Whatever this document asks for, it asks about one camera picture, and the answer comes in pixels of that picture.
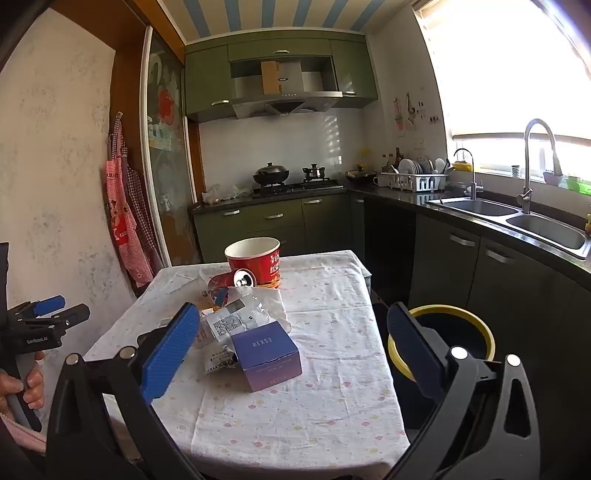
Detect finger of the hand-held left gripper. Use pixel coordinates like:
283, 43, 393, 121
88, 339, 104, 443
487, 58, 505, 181
9, 295, 66, 320
28, 303, 91, 334

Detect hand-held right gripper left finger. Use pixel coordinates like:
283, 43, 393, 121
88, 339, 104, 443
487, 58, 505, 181
45, 302, 204, 480

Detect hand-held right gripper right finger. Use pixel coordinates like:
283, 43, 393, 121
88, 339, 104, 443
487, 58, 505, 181
385, 302, 542, 480

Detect clear printed wrapper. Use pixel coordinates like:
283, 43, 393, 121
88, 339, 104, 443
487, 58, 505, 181
196, 339, 241, 377

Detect yellow rimmed trash bin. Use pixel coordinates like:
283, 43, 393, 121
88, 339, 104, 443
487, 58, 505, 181
387, 305, 496, 384

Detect white plastic bag with label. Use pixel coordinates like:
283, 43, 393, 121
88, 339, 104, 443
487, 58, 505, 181
201, 286, 278, 345

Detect red soda can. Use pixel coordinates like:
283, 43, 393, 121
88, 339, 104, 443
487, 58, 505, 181
208, 269, 258, 302

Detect purple cardboard box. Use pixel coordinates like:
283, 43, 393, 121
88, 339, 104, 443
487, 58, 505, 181
229, 320, 303, 393

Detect white tissue paper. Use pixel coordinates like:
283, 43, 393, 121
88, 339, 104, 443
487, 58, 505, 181
252, 291, 293, 334

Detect red paper bowl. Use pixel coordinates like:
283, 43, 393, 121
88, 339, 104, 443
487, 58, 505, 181
225, 237, 282, 289

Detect person's left hand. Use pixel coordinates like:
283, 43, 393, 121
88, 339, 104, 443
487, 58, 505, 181
0, 351, 46, 418

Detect red checked apron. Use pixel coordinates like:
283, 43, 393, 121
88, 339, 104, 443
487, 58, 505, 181
104, 112, 155, 289

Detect dark checked apron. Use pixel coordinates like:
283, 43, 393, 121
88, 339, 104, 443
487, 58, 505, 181
127, 166, 165, 274

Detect floral white tablecloth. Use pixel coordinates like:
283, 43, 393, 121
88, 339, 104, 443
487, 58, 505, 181
83, 250, 409, 480

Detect steel double sink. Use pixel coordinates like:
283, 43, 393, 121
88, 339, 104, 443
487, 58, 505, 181
426, 196, 591, 260

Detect clear plastic bag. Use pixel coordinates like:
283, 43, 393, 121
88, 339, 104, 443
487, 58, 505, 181
202, 182, 253, 205

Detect white dish rack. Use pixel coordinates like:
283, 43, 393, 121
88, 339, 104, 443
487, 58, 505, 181
388, 172, 448, 193

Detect green base cabinets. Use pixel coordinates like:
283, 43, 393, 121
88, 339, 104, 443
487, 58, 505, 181
191, 190, 591, 416

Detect patterned glass sliding door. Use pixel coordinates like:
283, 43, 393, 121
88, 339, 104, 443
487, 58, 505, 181
140, 25, 202, 283

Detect thin steel faucet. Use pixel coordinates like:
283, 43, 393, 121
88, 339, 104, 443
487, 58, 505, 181
453, 148, 484, 200

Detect tall steel faucet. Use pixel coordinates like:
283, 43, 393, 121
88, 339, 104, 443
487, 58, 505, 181
516, 119, 564, 214

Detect black gas stove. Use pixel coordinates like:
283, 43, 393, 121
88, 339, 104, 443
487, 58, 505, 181
252, 178, 345, 198

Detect black wok with lid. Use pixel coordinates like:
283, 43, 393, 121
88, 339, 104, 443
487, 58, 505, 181
252, 161, 291, 188

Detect steel range hood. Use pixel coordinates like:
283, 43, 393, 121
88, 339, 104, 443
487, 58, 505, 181
230, 59, 344, 121

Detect window with blind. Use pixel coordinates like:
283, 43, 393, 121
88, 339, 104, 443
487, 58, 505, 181
412, 0, 591, 185

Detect green wall cabinets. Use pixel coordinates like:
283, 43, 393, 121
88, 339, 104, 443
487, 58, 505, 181
185, 31, 379, 123

